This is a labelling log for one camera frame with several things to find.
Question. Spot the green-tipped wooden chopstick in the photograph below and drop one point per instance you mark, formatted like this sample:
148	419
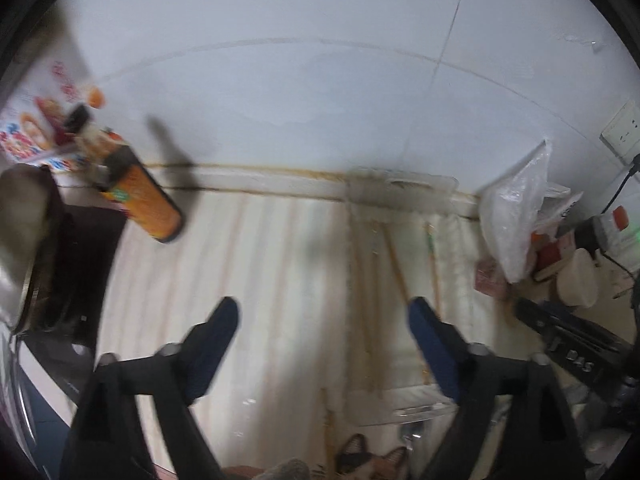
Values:
433	260

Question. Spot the red container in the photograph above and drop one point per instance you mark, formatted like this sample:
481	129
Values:
547	255

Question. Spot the clear plastic utensil tray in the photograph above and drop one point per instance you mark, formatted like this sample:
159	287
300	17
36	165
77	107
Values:
400	270

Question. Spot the white cup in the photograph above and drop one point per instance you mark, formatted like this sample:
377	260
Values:
577	277

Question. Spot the patterned slippers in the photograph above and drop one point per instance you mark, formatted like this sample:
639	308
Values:
372	457

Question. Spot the black-capped sauce bottle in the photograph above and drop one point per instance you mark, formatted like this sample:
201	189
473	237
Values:
79	119

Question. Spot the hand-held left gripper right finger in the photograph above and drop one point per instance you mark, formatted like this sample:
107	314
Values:
431	342

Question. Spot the stainless steel pot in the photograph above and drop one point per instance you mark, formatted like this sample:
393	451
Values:
22	240

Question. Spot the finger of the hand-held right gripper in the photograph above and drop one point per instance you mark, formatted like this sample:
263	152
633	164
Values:
560	322

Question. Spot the black induction cooker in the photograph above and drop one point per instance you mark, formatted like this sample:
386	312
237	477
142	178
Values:
80	270

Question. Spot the colourful printed box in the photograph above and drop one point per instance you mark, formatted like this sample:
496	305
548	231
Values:
30	125

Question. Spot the red snack packet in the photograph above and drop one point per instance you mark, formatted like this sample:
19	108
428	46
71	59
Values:
490	280

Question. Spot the white wall socket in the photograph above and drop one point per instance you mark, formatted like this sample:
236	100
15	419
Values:
622	130

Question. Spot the orange-capped jar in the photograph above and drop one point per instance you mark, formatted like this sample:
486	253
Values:
607	232

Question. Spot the plain wooden chopstick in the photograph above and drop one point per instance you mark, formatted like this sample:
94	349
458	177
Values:
397	265

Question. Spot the orange bottle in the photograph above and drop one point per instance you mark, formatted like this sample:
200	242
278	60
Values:
150	200

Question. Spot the clear plastic bag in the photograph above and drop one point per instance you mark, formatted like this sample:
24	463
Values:
510	220

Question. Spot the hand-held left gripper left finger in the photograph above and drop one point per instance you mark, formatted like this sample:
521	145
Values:
216	338

